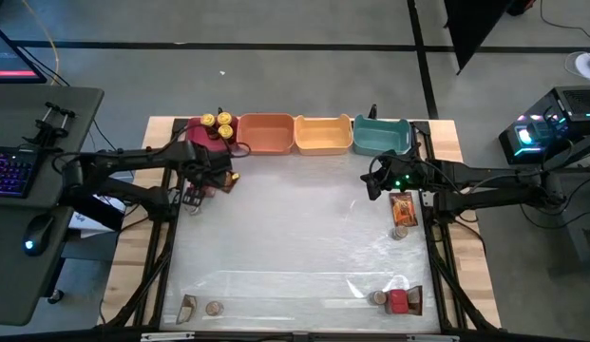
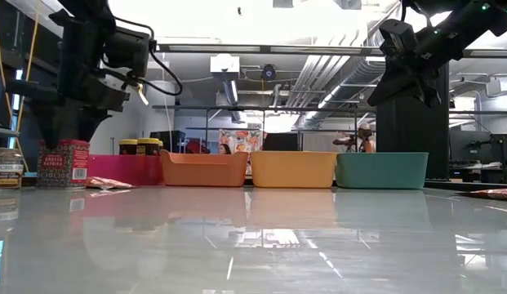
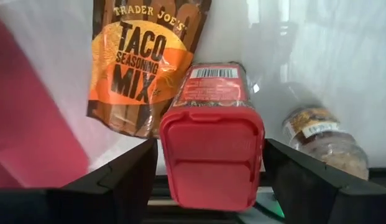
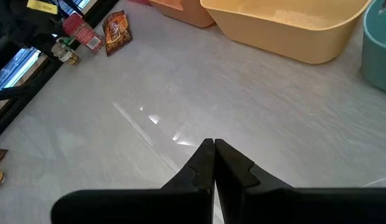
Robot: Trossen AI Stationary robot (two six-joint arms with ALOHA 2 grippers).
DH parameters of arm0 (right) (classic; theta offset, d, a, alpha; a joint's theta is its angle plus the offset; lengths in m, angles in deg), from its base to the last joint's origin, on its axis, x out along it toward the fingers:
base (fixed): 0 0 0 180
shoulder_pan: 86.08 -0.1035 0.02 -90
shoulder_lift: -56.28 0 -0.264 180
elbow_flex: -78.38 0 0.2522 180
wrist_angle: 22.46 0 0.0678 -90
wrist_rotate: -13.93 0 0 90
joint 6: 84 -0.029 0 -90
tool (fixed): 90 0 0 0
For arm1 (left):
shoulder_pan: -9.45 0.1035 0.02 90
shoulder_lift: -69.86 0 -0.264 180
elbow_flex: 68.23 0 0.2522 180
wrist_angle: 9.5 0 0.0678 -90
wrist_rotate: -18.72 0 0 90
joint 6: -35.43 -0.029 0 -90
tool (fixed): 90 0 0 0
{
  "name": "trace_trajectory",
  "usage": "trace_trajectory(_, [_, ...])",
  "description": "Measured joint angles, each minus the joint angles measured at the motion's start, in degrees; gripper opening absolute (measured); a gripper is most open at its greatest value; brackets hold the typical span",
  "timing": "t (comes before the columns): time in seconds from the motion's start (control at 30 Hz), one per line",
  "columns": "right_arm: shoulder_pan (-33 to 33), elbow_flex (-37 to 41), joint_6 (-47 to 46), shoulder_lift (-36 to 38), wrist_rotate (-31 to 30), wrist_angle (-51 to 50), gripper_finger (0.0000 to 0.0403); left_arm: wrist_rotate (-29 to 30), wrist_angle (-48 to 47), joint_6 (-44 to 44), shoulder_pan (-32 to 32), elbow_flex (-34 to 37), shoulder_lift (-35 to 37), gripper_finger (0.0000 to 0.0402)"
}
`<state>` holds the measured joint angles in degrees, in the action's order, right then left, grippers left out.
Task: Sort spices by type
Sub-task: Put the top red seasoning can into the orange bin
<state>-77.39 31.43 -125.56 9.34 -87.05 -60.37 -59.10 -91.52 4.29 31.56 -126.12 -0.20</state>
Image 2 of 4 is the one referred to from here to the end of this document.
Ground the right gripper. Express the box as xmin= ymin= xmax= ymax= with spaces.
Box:
xmin=367 ymin=44 xmax=450 ymax=109

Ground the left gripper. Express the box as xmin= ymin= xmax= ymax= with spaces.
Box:
xmin=6 ymin=38 xmax=131 ymax=149

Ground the red smoked paprika tin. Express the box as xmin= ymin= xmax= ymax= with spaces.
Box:
xmin=36 ymin=139 xmax=91 ymax=189

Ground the yellow-lid dark spice jar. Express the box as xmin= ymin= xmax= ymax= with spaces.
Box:
xmin=118 ymin=138 xmax=139 ymax=156
xmin=136 ymin=137 xmax=162 ymax=157

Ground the orange printed spice packet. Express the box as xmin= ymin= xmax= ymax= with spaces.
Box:
xmin=85 ymin=176 xmax=136 ymax=191
xmin=460 ymin=187 xmax=507 ymax=201

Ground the small glass saffron jar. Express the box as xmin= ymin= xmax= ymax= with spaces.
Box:
xmin=0 ymin=147 xmax=25 ymax=189

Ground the black divider panel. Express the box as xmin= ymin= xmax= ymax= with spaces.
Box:
xmin=375 ymin=60 xmax=450 ymax=180

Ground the pink plastic bin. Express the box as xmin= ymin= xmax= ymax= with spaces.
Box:
xmin=87 ymin=154 xmax=165 ymax=187

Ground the teal plastic bin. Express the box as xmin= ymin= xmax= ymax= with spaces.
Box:
xmin=334 ymin=152 xmax=429 ymax=189

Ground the white round pillar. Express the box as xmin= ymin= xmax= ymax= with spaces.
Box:
xmin=145 ymin=80 xmax=176 ymax=150

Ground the black background box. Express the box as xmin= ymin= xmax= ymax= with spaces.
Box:
xmin=149 ymin=130 xmax=187 ymax=153

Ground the black equipment bench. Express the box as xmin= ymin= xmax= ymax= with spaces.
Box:
xmin=448 ymin=130 xmax=507 ymax=185

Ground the red bag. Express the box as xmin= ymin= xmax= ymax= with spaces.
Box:
xmin=186 ymin=138 xmax=211 ymax=155

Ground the overhead beam with light strips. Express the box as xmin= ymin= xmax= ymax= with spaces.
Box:
xmin=154 ymin=43 xmax=507 ymax=58

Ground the black background monitor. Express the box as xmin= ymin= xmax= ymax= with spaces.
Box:
xmin=263 ymin=132 xmax=299 ymax=152

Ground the yellow plastic bin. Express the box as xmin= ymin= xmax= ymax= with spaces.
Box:
xmin=250 ymin=150 xmax=338 ymax=189

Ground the round black ceiling device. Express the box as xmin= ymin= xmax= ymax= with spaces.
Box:
xmin=260 ymin=64 xmax=278 ymax=82

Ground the orange plastic bin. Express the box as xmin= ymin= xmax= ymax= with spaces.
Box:
xmin=159 ymin=149 xmax=249 ymax=188

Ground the white ceiling box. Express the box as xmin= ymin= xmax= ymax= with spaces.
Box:
xmin=209 ymin=54 xmax=241 ymax=74

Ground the floral printed cloth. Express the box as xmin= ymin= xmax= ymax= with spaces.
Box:
xmin=218 ymin=129 xmax=263 ymax=154

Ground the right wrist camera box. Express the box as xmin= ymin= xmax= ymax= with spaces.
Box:
xmin=378 ymin=18 xmax=418 ymax=57

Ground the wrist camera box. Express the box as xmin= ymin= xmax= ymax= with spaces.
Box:
xmin=105 ymin=26 xmax=153 ymax=79
xmin=378 ymin=18 xmax=418 ymax=57

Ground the yellow cord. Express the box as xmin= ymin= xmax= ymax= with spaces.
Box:
xmin=0 ymin=0 xmax=42 ymax=172

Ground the yellow cable tag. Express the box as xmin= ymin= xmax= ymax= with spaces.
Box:
xmin=136 ymin=83 xmax=150 ymax=106

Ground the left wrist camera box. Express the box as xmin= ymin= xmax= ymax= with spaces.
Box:
xmin=105 ymin=26 xmax=153 ymax=79

